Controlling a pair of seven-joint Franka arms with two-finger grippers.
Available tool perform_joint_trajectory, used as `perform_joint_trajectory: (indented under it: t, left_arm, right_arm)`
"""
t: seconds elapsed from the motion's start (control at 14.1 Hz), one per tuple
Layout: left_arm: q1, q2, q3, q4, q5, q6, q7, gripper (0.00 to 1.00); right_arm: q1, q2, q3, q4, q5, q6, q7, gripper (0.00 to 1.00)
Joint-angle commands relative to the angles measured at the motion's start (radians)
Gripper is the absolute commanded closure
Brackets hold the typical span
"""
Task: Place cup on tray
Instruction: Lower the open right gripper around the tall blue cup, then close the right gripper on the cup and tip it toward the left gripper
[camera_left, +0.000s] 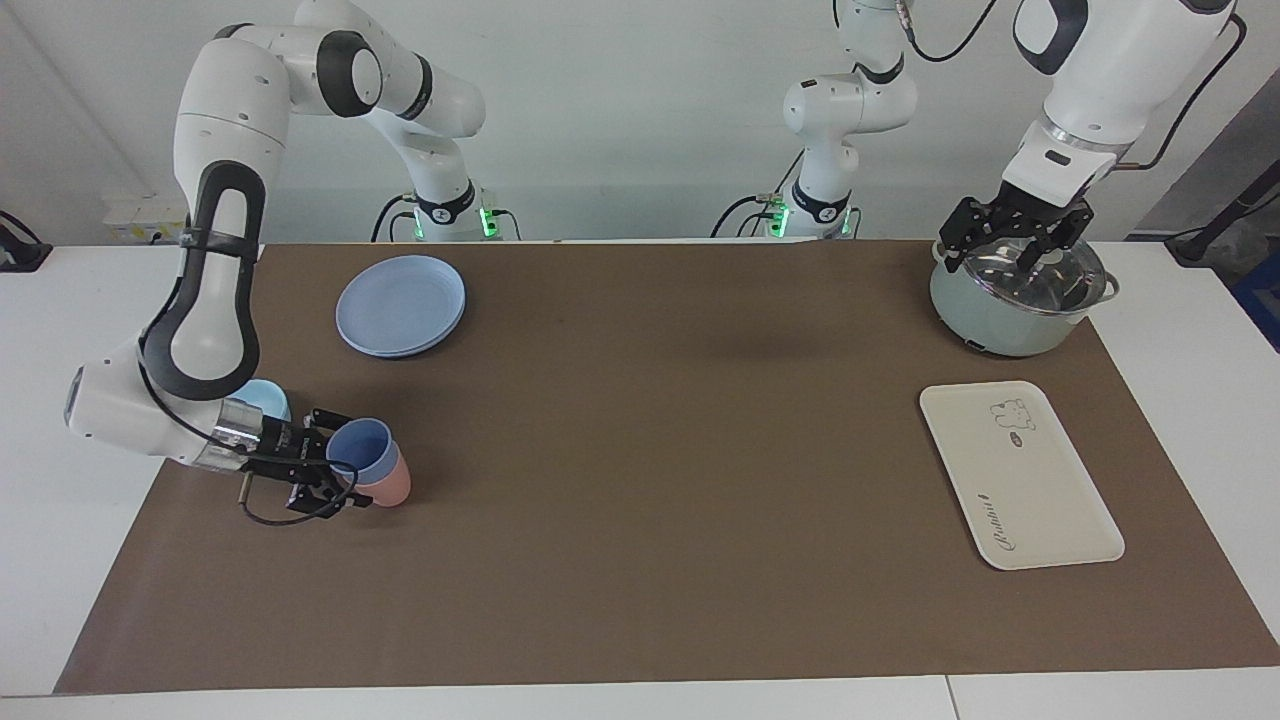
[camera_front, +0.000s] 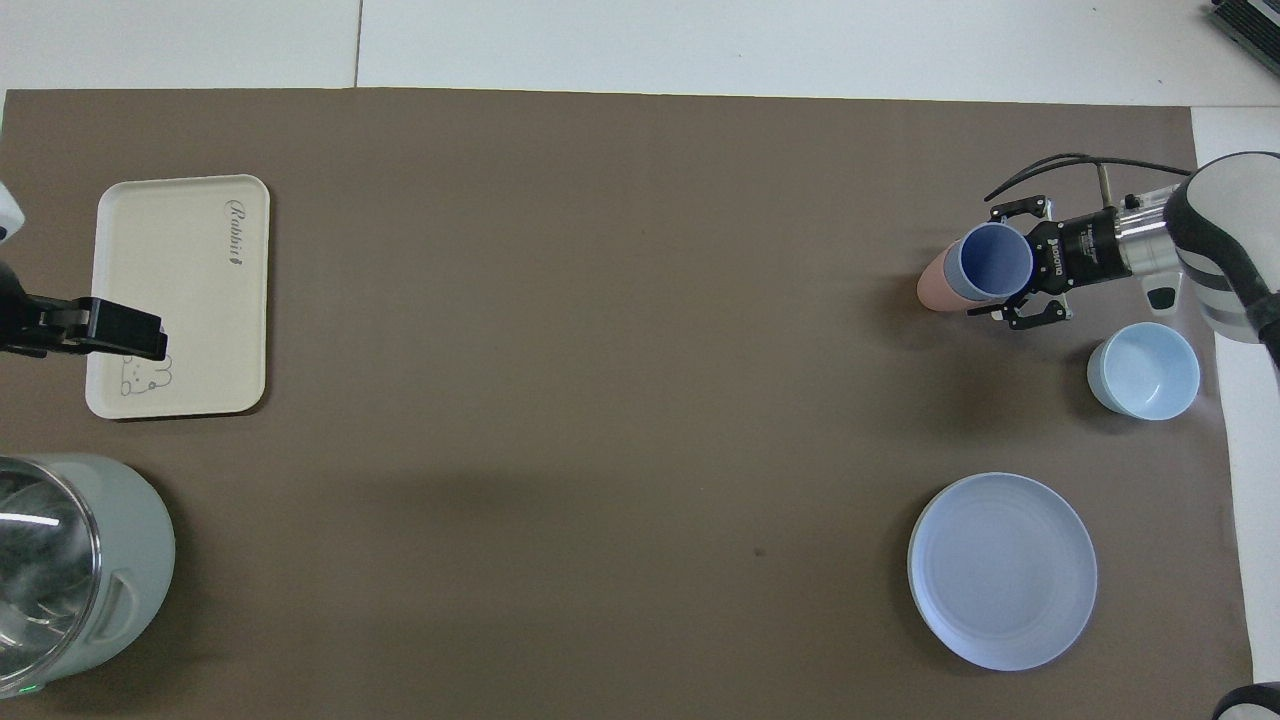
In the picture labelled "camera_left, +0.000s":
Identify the blue round plate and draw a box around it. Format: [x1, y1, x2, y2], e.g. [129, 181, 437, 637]
[335, 255, 467, 359]

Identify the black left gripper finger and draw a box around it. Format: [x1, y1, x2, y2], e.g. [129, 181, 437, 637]
[938, 197, 1001, 273]
[1015, 200, 1093, 273]

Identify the black base cable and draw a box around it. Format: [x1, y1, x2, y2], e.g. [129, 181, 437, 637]
[372, 193, 417, 243]
[712, 150, 803, 239]

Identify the black table clamp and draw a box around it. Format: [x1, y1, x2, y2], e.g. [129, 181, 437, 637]
[0, 212, 53, 273]

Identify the blue plastic cup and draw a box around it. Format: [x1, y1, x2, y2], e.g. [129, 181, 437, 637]
[326, 418, 398, 487]

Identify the light blue bowl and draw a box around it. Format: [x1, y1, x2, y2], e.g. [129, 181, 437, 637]
[238, 379, 293, 426]

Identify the white power strip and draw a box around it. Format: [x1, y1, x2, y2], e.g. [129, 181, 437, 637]
[103, 195, 191, 244]

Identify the cream rectangular tray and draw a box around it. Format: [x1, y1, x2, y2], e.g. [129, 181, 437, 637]
[919, 380, 1126, 571]

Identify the black stand base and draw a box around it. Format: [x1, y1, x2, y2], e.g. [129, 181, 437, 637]
[1165, 185, 1280, 266]

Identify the brown table mat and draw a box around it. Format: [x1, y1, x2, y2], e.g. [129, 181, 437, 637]
[55, 240, 1280, 695]

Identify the pink plastic cup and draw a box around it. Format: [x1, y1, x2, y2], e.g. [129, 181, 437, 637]
[345, 440, 412, 509]

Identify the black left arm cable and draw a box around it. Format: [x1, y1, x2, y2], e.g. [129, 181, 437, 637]
[900, 0, 1249, 171]

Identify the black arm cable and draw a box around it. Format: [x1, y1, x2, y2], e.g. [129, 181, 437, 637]
[138, 230, 358, 527]
[900, 0, 1249, 171]

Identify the pale green cooking pot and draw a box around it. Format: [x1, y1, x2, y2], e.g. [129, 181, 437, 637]
[929, 235, 1121, 358]

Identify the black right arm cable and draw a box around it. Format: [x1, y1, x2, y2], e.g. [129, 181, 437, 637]
[138, 230, 358, 527]

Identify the glass pot lid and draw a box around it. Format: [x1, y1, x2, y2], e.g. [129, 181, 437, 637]
[945, 237, 1109, 316]

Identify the blue box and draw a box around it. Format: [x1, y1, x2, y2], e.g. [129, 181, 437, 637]
[1232, 255, 1280, 351]

